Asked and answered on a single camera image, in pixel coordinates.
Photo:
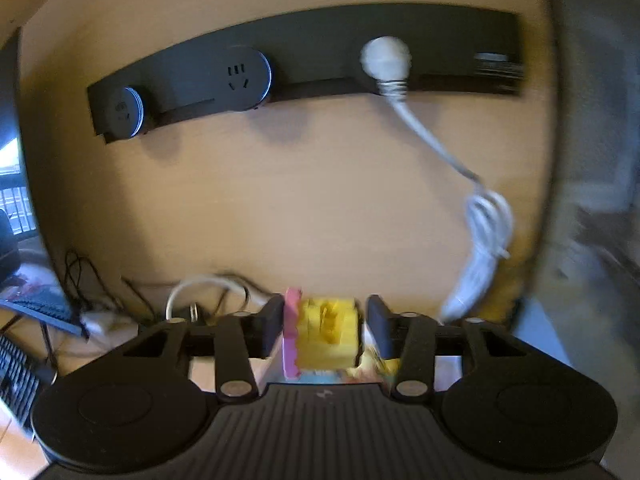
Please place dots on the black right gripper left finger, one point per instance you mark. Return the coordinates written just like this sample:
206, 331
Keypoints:
264, 328

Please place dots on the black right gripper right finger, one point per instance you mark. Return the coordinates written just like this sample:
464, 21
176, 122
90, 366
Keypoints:
387, 328

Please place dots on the yellow pink toy block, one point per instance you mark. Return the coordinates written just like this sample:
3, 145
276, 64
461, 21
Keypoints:
320, 334

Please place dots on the white power adapter strip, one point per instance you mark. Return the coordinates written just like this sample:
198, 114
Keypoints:
102, 322

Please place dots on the black computer case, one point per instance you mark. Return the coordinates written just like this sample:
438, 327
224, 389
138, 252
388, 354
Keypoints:
585, 271

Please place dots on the curved computer monitor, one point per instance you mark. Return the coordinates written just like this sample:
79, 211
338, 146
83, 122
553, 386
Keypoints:
29, 284

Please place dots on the black keyboard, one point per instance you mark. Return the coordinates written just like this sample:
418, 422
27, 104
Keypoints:
23, 379

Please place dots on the black wall power strip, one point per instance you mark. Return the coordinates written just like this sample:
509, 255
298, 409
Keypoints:
306, 54

